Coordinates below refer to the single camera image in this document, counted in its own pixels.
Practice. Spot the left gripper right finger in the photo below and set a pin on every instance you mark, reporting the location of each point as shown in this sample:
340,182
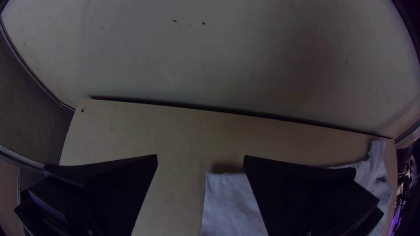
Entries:
305,203

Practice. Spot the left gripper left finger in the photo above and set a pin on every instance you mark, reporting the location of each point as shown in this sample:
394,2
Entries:
98,196

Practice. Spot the white t-shirt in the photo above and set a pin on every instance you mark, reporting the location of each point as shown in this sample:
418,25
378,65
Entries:
226,203

